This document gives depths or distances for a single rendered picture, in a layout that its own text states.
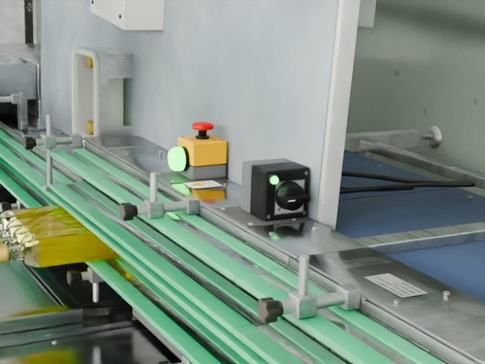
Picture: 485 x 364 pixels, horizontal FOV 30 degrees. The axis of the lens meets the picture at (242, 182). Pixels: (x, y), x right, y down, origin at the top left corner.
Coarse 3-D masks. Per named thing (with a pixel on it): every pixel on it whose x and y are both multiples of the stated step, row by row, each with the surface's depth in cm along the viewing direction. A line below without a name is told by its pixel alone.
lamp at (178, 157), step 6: (174, 150) 164; (180, 150) 164; (186, 150) 164; (168, 156) 165; (174, 156) 163; (180, 156) 163; (186, 156) 163; (168, 162) 165; (174, 162) 163; (180, 162) 163; (186, 162) 164; (174, 168) 164; (180, 168) 164; (186, 168) 164
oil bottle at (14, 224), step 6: (42, 216) 185; (48, 216) 185; (54, 216) 185; (60, 216) 185; (66, 216) 186; (12, 222) 180; (18, 222) 180; (24, 222) 180; (30, 222) 180; (36, 222) 180; (42, 222) 181; (6, 228) 180; (12, 228) 179
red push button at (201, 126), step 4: (192, 124) 166; (196, 124) 165; (200, 124) 164; (204, 124) 164; (208, 124) 165; (212, 124) 166; (192, 128) 165; (196, 128) 164; (200, 128) 164; (204, 128) 164; (208, 128) 164; (212, 128) 165; (200, 132) 165; (204, 132) 166
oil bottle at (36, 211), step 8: (32, 208) 189; (40, 208) 190; (48, 208) 190; (56, 208) 190; (0, 216) 185; (8, 216) 184; (16, 216) 184; (24, 216) 184; (32, 216) 185; (0, 224) 184
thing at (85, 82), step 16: (80, 48) 211; (80, 64) 216; (96, 64) 202; (80, 80) 217; (96, 80) 202; (80, 96) 218; (96, 96) 203; (80, 112) 219; (96, 112) 204; (80, 128) 220; (96, 128) 205
